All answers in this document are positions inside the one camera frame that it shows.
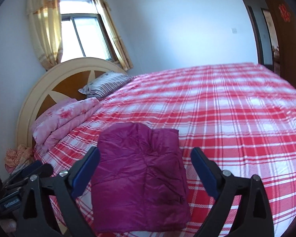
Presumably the brown door frame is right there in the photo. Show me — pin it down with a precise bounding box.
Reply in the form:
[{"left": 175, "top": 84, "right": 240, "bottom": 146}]
[{"left": 234, "top": 0, "right": 284, "bottom": 73}]

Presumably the red paper door decoration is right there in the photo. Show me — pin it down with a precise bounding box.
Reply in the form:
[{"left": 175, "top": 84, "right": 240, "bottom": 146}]
[{"left": 278, "top": 3, "right": 292, "bottom": 23}]

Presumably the orange floral cloth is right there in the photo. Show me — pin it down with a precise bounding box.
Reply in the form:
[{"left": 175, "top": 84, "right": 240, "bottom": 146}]
[{"left": 4, "top": 144, "right": 35, "bottom": 176}]

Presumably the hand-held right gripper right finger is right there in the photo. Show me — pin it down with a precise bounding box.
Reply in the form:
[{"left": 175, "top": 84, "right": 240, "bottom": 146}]
[{"left": 190, "top": 147, "right": 274, "bottom": 237}]

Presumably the person's left hand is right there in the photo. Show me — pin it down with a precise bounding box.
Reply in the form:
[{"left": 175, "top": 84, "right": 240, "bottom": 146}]
[{"left": 0, "top": 218, "right": 17, "bottom": 233}]

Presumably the striped pillow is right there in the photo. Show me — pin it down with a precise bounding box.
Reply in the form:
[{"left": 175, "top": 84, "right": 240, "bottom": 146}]
[{"left": 78, "top": 71, "right": 134, "bottom": 99}]

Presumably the pink floral quilt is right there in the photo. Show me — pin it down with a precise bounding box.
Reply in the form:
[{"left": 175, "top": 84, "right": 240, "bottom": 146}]
[{"left": 31, "top": 97, "right": 103, "bottom": 152}]

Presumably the window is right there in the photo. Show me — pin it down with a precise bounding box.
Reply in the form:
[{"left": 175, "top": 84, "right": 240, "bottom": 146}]
[{"left": 57, "top": 0, "right": 119, "bottom": 63}]

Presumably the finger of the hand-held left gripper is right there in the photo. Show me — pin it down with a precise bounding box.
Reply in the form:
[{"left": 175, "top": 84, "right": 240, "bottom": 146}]
[
  {"left": 2, "top": 163, "right": 54, "bottom": 191},
  {"left": 5, "top": 160, "right": 43, "bottom": 183}
]

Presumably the cream and brown wooden headboard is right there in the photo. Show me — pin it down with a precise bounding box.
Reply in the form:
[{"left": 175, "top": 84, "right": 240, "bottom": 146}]
[{"left": 16, "top": 57, "right": 129, "bottom": 153}]

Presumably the purple quilted down jacket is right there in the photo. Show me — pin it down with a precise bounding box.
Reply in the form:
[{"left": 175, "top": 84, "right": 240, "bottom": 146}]
[{"left": 91, "top": 122, "right": 191, "bottom": 234}]

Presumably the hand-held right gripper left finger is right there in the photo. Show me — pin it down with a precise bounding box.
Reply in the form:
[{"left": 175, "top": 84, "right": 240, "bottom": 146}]
[{"left": 15, "top": 147, "right": 101, "bottom": 237}]

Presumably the brown wooden door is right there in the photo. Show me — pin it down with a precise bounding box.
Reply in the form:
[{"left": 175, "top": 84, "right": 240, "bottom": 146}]
[{"left": 264, "top": 0, "right": 296, "bottom": 97}]

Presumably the red plaid bed sheet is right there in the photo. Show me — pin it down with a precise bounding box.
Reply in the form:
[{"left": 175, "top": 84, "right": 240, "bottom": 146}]
[{"left": 32, "top": 63, "right": 296, "bottom": 237}]

